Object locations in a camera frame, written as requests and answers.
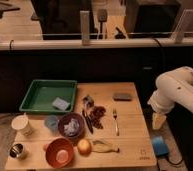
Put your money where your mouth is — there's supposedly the silver fork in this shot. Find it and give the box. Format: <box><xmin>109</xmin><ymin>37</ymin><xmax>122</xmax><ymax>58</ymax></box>
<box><xmin>113</xmin><ymin>108</ymin><xmax>119</xmax><ymax>136</ymax></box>

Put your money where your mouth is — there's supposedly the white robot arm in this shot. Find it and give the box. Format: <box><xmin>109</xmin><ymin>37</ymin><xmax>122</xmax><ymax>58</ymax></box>
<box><xmin>147</xmin><ymin>66</ymin><xmax>193</xmax><ymax>130</ymax></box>

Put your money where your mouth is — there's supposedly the blue box on floor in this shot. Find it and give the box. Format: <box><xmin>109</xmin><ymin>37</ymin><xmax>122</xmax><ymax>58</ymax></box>
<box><xmin>151</xmin><ymin>136</ymin><xmax>169</xmax><ymax>157</ymax></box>

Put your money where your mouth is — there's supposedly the wooden cutting board table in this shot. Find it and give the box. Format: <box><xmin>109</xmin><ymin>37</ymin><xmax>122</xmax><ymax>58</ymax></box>
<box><xmin>5</xmin><ymin>83</ymin><xmax>156</xmax><ymax>171</ymax></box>

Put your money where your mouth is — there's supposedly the brown dried scraps pile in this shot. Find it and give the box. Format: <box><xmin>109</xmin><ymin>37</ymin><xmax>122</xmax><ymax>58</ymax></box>
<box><xmin>90</xmin><ymin>106</ymin><xmax>106</xmax><ymax>129</ymax></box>

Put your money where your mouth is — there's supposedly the banana peel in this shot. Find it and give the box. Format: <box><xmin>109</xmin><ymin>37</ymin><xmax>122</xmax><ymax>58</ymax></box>
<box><xmin>92</xmin><ymin>140</ymin><xmax>120</xmax><ymax>153</ymax></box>

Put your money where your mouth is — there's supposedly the dark utensil with foil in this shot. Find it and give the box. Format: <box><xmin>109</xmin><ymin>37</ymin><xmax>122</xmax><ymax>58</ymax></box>
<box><xmin>82</xmin><ymin>95</ymin><xmax>94</xmax><ymax>132</ymax></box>

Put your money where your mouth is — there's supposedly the purple bowl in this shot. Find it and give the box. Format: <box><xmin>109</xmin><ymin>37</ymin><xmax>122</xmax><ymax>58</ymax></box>
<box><xmin>58</xmin><ymin>113</ymin><xmax>85</xmax><ymax>140</ymax></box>

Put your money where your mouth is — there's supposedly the crumpled white paper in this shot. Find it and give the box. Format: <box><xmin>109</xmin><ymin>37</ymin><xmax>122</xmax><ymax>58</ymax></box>
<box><xmin>64</xmin><ymin>119</ymin><xmax>80</xmax><ymax>136</ymax></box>

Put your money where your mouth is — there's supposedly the light blue sponge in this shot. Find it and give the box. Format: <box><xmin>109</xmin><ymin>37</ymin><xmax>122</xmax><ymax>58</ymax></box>
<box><xmin>52</xmin><ymin>97</ymin><xmax>70</xmax><ymax>110</ymax></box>

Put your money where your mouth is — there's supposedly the orange bowl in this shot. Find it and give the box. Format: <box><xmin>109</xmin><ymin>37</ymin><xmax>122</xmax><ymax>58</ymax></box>
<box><xmin>45</xmin><ymin>138</ymin><xmax>74</xmax><ymax>168</ymax></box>

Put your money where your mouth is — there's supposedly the blue translucent cup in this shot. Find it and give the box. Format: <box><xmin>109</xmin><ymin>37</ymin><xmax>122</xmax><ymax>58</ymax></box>
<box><xmin>44</xmin><ymin>115</ymin><xmax>59</xmax><ymax>132</ymax></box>

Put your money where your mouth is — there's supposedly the green plastic tray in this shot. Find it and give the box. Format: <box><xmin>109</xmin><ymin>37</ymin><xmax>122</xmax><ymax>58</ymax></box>
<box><xmin>19</xmin><ymin>79</ymin><xmax>77</xmax><ymax>114</ymax></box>

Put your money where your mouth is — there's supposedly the white paper cup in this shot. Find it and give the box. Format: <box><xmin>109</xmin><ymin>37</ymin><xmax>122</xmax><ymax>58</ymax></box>
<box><xmin>11</xmin><ymin>114</ymin><xmax>33</xmax><ymax>136</ymax></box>

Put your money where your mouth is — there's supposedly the small metal cup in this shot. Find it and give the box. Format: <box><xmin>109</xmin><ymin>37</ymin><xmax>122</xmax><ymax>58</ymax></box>
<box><xmin>9</xmin><ymin>143</ymin><xmax>27</xmax><ymax>159</ymax></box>

